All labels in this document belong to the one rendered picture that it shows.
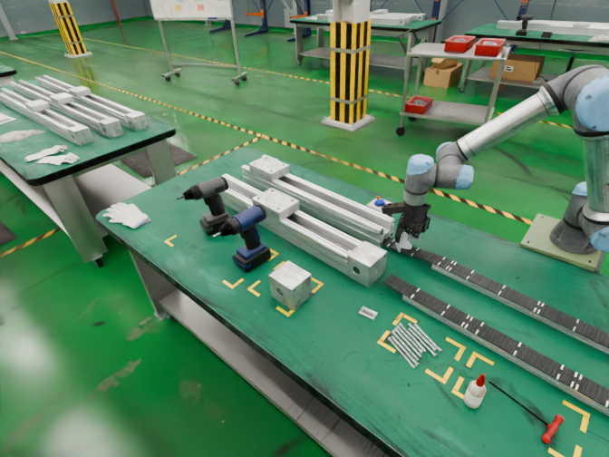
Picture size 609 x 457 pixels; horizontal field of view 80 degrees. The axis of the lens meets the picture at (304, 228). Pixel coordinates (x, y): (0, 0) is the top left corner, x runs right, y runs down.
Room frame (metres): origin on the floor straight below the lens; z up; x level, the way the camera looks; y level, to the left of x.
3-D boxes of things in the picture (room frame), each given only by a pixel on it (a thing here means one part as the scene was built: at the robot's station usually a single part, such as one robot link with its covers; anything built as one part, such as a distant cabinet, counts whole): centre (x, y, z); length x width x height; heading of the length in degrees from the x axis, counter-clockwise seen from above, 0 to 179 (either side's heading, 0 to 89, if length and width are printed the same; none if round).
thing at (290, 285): (0.83, 0.04, 0.83); 0.11 x 0.10 x 0.10; 136
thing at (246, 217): (0.98, 0.22, 0.89); 0.20 x 0.08 x 0.22; 132
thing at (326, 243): (1.22, 0.11, 0.82); 0.80 x 0.10 x 0.09; 45
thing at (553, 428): (0.43, -0.49, 0.79); 0.16 x 0.08 x 0.02; 38
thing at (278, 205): (1.22, 0.11, 0.87); 0.16 x 0.11 x 0.07; 45
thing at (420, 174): (1.01, -0.37, 1.10); 0.09 x 0.08 x 0.11; 76
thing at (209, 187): (1.21, 0.38, 0.89); 0.20 x 0.08 x 0.22; 121
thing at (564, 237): (1.00, -0.97, 0.85); 0.15 x 0.15 x 0.10
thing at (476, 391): (0.45, -0.38, 0.84); 0.04 x 0.04 x 0.12
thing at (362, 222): (1.36, -0.03, 0.82); 0.80 x 0.10 x 0.09; 45
